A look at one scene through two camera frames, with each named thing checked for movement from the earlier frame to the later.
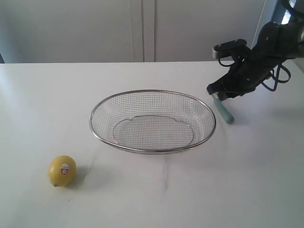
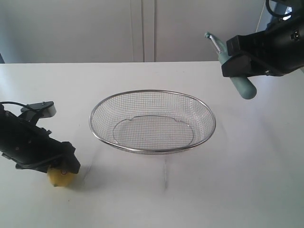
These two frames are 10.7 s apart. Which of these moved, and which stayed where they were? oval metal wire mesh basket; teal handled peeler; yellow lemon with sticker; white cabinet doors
Moved: teal handled peeler
Stayed: yellow lemon with sticker; white cabinet doors; oval metal wire mesh basket
